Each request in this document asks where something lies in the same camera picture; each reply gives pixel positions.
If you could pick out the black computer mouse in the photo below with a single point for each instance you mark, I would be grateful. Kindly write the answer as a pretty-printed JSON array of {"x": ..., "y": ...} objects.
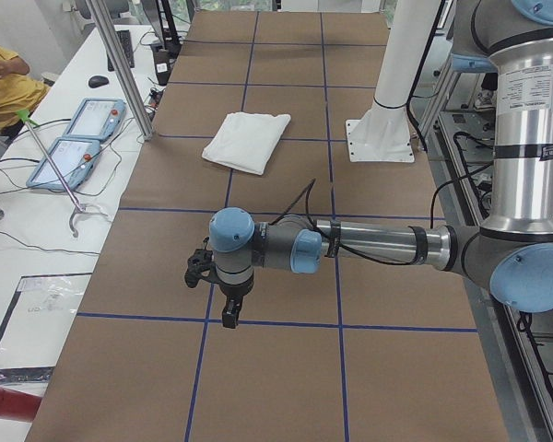
[{"x": 98, "y": 81}]

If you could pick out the aluminium frame post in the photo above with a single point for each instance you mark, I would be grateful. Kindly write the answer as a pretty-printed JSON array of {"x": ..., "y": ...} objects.
[{"x": 102, "y": 19}]

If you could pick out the white long-sleeve printed shirt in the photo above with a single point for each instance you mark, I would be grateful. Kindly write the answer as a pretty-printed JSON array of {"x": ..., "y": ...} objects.
[{"x": 246, "y": 141}]

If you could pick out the near blue teach pendant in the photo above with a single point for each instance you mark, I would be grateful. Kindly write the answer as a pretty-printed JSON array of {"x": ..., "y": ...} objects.
[{"x": 75, "y": 158}]

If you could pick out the metal reacher grabber tool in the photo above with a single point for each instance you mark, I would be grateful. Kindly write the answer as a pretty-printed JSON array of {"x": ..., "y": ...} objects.
[{"x": 80, "y": 208}]

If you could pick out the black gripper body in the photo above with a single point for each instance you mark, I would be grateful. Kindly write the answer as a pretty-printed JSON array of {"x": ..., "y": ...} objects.
[{"x": 233, "y": 292}]

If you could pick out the blue teach pendant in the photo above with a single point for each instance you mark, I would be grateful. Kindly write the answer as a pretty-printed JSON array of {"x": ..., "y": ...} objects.
[
  {"x": 96, "y": 119},
  {"x": 75, "y": 158}
]

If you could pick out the far blue teach pendant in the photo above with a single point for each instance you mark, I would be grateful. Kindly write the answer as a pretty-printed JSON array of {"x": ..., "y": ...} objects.
[{"x": 96, "y": 119}]

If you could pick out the person in yellow shirt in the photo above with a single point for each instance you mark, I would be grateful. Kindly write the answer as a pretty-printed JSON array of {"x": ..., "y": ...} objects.
[{"x": 18, "y": 91}]

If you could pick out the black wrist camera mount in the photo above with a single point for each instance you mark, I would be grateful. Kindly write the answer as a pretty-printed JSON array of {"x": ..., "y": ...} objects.
[{"x": 200, "y": 267}]

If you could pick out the white camera post with base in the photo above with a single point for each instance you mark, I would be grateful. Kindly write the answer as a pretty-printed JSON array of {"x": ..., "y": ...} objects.
[{"x": 383, "y": 133}]

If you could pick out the clear plastic packaging bag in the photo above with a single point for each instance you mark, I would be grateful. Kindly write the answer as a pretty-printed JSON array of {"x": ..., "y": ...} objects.
[{"x": 35, "y": 326}]

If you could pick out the black keyboard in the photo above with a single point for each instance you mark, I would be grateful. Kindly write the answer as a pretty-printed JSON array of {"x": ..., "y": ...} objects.
[{"x": 124, "y": 37}]

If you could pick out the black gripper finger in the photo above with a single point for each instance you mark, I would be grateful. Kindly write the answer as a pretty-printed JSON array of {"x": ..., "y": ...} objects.
[
  {"x": 227, "y": 317},
  {"x": 234, "y": 314}
]

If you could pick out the near orange circuit board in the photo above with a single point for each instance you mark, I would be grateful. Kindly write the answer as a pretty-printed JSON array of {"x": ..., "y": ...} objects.
[{"x": 154, "y": 97}]

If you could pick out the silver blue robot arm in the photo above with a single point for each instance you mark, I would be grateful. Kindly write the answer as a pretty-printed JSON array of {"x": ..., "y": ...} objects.
[{"x": 510, "y": 254}]

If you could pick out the red cylinder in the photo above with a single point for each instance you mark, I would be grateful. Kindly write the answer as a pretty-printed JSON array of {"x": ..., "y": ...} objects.
[{"x": 18, "y": 406}]

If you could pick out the black white device box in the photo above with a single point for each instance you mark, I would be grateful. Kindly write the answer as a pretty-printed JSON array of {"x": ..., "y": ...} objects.
[{"x": 162, "y": 65}]

